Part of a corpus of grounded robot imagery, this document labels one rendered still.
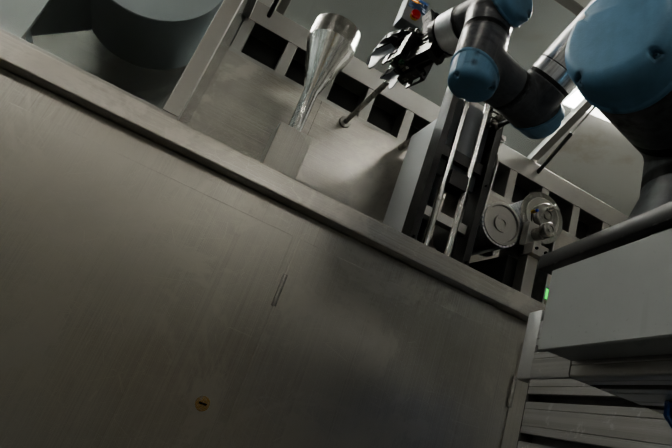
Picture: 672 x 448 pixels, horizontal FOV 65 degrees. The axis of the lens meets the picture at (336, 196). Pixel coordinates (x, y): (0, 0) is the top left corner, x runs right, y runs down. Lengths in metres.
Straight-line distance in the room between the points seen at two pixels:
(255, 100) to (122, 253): 0.89
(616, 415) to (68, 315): 0.69
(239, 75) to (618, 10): 1.23
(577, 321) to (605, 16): 0.33
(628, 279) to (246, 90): 1.38
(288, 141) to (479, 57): 0.63
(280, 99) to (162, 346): 1.00
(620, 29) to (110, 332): 0.74
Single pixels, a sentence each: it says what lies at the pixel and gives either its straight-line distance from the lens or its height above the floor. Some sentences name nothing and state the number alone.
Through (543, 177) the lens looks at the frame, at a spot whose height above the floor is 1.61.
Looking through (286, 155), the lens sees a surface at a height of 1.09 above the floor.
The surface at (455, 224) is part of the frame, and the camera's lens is 1.25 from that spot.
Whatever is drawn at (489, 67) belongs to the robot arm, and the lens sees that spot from 0.82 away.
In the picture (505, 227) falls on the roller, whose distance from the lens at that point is 1.49.
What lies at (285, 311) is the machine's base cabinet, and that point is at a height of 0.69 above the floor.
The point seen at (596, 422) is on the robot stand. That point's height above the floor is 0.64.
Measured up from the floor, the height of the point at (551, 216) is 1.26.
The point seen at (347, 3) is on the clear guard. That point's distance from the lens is 1.81.
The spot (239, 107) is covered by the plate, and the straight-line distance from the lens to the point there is 1.62.
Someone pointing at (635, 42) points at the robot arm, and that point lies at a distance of 0.58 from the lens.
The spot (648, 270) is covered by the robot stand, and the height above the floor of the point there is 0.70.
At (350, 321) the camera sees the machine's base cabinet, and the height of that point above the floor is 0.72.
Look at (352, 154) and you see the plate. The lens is 1.68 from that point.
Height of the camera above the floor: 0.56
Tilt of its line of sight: 22 degrees up
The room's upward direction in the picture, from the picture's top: 21 degrees clockwise
